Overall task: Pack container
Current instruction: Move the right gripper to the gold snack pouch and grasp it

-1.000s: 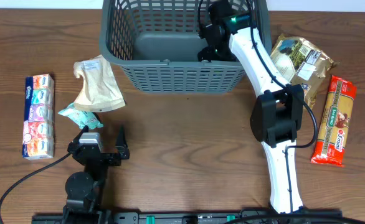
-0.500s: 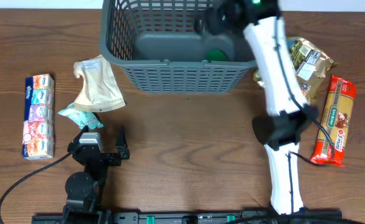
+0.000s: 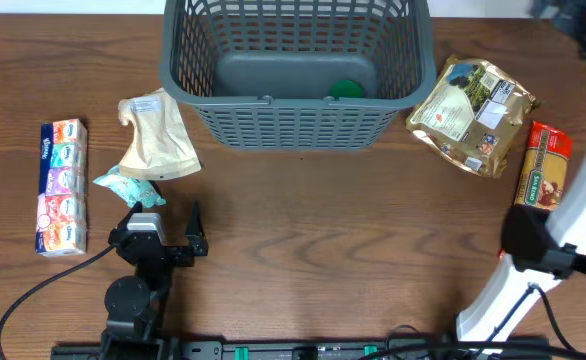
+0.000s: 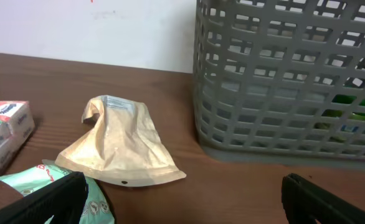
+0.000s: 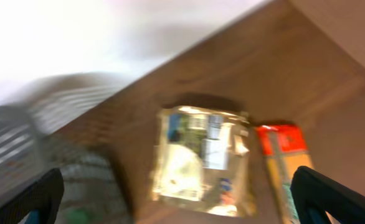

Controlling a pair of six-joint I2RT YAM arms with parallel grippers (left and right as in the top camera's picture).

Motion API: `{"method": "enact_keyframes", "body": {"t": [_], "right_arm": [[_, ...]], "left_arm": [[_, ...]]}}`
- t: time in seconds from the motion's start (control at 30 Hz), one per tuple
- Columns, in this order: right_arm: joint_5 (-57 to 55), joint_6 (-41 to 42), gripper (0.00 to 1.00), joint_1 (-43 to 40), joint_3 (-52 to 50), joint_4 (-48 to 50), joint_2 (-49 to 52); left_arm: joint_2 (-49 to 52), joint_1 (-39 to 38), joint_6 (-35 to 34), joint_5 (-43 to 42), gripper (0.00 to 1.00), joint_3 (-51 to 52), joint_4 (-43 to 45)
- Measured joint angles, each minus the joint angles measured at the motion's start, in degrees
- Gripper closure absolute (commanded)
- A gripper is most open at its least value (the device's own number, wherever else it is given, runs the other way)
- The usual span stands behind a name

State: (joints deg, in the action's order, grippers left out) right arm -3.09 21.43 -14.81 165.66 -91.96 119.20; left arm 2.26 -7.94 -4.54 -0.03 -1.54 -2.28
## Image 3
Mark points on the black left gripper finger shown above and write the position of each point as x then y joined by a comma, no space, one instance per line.
194,229
122,227

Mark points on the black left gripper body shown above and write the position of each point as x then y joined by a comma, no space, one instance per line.
178,257

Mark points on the red San Remo spaghetti pack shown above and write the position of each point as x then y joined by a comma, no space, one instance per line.
539,192

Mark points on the gold foil snack bag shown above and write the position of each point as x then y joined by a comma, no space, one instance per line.
472,115

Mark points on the green lidded seasoning jar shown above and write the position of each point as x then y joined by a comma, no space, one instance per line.
347,89

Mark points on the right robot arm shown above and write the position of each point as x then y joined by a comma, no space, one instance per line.
517,285

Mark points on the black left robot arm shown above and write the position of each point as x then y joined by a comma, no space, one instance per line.
136,303

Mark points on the mint green wipes packet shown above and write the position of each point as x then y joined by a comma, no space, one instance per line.
131,190

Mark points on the Kleenex tissue multipack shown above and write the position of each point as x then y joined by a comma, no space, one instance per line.
61,224

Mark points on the beige paper pouch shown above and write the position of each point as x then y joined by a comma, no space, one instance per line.
161,148

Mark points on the grey plastic lattice basket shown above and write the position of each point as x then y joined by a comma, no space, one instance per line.
258,72

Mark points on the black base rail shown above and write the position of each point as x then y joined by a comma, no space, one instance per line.
216,350

